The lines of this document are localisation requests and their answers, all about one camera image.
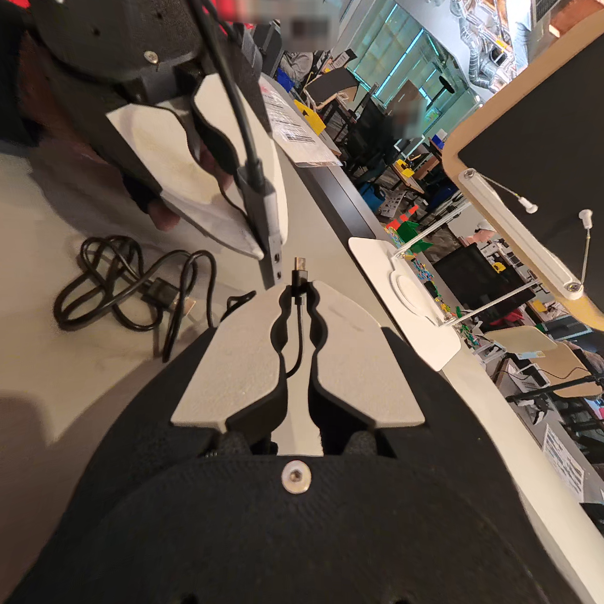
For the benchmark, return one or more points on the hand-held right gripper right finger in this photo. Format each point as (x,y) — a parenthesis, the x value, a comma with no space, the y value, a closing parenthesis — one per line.
(363,368)

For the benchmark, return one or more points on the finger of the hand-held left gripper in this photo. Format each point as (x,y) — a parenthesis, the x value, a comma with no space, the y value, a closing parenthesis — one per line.
(210,96)
(165,155)

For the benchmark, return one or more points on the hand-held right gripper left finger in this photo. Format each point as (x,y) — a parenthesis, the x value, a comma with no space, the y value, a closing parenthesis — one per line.
(236,368)

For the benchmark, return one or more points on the person's left forearm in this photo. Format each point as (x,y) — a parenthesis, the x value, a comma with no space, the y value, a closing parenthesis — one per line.
(14,71)

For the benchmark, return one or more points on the person's left hand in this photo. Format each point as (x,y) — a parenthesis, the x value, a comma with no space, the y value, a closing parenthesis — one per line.
(165,219)

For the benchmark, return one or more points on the laminated paper sheet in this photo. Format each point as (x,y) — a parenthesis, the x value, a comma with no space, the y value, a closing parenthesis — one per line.
(292,127)

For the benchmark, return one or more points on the yellow plastic bin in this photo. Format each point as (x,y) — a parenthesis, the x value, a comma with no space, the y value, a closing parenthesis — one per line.
(309,115)

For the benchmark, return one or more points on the green plastic bin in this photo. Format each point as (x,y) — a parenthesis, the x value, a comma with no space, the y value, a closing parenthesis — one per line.
(408,233)

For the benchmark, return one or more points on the black monitor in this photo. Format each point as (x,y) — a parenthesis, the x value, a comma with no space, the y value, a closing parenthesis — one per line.
(476,278)

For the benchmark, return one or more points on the printed paper sign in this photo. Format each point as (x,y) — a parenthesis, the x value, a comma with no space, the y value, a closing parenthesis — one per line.
(564,465)

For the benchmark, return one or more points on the wood-rimmed black board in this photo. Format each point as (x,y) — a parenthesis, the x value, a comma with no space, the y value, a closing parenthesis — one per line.
(542,141)

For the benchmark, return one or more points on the silver ventilation duct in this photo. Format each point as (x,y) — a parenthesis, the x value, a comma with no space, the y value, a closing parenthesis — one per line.
(481,66)

